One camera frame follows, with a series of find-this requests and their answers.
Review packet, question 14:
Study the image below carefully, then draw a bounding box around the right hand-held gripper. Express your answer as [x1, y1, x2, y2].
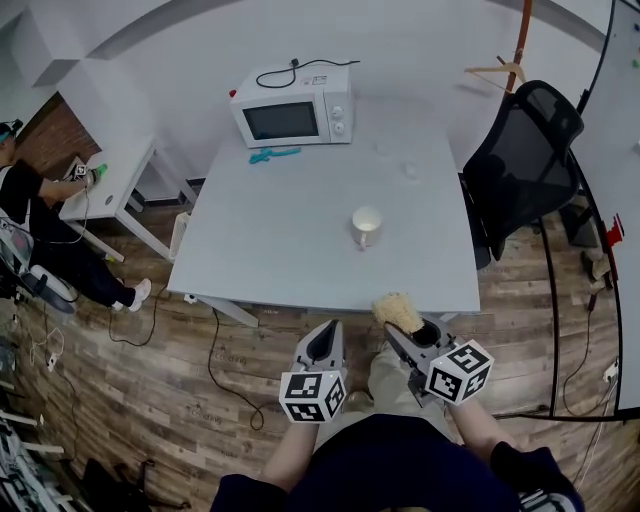
[383, 315, 496, 408]

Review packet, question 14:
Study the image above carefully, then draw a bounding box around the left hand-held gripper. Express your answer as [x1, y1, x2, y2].
[278, 318, 348, 426]

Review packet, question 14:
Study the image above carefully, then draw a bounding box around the yellow sponge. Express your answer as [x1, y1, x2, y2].
[371, 291, 424, 336]

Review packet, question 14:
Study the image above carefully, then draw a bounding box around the white mug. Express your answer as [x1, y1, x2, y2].
[350, 205, 386, 253]

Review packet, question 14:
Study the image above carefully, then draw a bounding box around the person's right forearm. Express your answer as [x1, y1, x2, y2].
[443, 398, 519, 452]

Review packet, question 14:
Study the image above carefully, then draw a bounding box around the person's left forearm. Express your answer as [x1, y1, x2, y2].
[261, 418, 322, 490]

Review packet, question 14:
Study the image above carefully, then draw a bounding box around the person's dark blue shirt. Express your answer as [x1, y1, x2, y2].
[209, 413, 587, 512]

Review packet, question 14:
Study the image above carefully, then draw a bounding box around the white perforated basket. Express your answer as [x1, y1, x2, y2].
[168, 210, 194, 264]

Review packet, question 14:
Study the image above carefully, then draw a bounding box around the grey waist pack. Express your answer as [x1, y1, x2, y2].
[518, 491, 567, 512]

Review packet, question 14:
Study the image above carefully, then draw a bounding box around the black mesh office chair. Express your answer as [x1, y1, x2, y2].
[461, 79, 587, 272]

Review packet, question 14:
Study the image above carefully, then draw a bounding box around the red clamp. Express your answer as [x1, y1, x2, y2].
[601, 213, 627, 252]

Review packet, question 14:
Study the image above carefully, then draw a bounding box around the white microwave oven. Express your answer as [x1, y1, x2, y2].
[229, 61, 358, 150]

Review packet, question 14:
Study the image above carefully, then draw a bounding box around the black bag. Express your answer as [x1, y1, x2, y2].
[81, 456, 157, 507]

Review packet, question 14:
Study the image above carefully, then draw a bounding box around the small white side table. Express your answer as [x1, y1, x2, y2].
[58, 133, 199, 264]

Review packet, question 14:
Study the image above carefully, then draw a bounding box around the white power adapter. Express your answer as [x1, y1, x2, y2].
[28, 326, 67, 372]

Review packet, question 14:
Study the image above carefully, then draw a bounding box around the white cylindrical device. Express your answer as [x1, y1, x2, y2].
[28, 264, 77, 315]

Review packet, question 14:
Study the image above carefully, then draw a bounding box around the wooden clothes hanger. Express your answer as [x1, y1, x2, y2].
[463, 54, 528, 94]

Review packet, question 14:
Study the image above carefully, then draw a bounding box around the whiteboard on black stand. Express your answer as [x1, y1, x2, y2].
[542, 0, 640, 424]

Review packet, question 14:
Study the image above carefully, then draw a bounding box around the brown wooden coat rack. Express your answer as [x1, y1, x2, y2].
[504, 0, 534, 97]

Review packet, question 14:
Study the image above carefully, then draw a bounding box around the black floor cable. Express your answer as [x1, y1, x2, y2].
[206, 306, 267, 432]

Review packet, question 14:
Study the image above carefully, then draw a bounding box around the black microwave power cable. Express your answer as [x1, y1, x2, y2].
[255, 57, 362, 91]

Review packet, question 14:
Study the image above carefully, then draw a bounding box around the white wire rack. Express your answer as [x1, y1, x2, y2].
[0, 403, 77, 512]

